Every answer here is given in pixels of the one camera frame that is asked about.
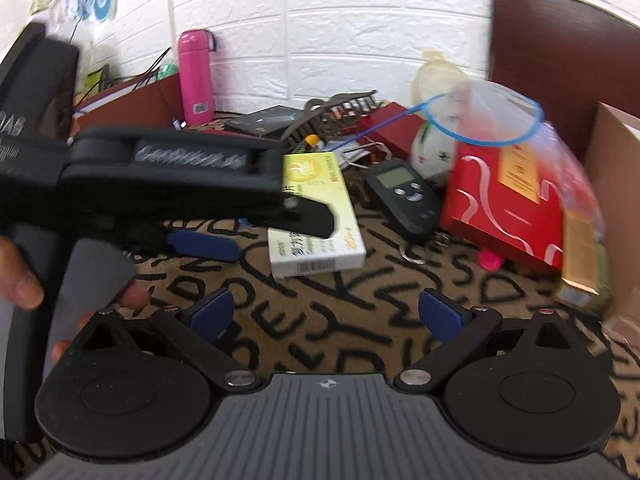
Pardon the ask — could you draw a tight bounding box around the white printed plastic bag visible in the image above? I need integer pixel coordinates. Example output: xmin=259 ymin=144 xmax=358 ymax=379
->
xmin=411 ymin=50 xmax=472 ymax=182

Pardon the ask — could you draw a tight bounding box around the brown open storage box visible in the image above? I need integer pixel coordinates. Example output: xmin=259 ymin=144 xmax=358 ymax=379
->
xmin=75 ymin=67 xmax=182 ymax=128

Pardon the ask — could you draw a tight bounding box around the cardboard box container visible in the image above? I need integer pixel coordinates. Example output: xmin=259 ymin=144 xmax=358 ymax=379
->
xmin=582 ymin=101 xmax=640 ymax=341

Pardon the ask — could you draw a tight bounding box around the green small box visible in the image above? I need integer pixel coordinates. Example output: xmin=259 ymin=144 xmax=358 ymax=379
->
xmin=594 ymin=257 xmax=615 ymax=312

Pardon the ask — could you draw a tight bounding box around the tan small box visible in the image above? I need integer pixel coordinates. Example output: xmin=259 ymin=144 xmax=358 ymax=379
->
xmin=559 ymin=210 xmax=601 ymax=307

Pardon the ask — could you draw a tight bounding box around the pink thermos bottle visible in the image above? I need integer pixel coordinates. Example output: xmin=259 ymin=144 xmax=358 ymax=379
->
xmin=178 ymin=29 xmax=217 ymax=126

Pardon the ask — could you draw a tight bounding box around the person's left hand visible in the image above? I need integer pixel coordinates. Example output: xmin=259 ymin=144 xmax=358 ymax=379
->
xmin=0 ymin=237 xmax=151 ymax=366

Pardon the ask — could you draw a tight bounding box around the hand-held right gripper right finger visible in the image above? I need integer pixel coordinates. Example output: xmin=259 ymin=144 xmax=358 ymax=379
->
xmin=395 ymin=287 xmax=571 ymax=393

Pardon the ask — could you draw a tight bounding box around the black digital scale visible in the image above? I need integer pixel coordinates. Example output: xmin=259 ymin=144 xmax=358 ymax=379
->
xmin=366 ymin=158 xmax=443 ymax=265

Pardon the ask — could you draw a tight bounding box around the grey hair claw clip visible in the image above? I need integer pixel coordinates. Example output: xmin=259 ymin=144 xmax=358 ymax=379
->
xmin=282 ymin=89 xmax=381 ymax=143

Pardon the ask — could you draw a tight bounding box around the yellow white medicine box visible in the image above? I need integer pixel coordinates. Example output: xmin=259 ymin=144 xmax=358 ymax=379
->
xmin=267 ymin=152 xmax=367 ymax=280

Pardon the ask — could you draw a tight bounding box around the brown lettered blanket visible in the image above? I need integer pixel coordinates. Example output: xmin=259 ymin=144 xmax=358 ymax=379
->
xmin=0 ymin=110 xmax=640 ymax=480

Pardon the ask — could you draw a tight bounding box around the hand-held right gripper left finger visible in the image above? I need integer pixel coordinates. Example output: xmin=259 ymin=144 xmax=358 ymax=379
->
xmin=75 ymin=287 xmax=263 ymax=393

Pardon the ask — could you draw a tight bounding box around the red gift box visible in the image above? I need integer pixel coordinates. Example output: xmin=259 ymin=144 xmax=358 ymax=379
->
xmin=357 ymin=102 xmax=426 ymax=161

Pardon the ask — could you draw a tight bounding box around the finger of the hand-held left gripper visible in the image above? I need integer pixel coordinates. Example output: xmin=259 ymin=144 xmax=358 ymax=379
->
xmin=125 ymin=226 xmax=242 ymax=262
xmin=252 ymin=194 xmax=337 ymax=240

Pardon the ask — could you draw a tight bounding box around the black flat box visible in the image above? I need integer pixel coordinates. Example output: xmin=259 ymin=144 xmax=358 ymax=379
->
xmin=224 ymin=106 xmax=306 ymax=138

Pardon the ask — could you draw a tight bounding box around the pink plastic bag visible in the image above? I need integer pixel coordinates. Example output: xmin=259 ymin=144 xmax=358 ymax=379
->
xmin=440 ymin=140 xmax=568 ymax=273

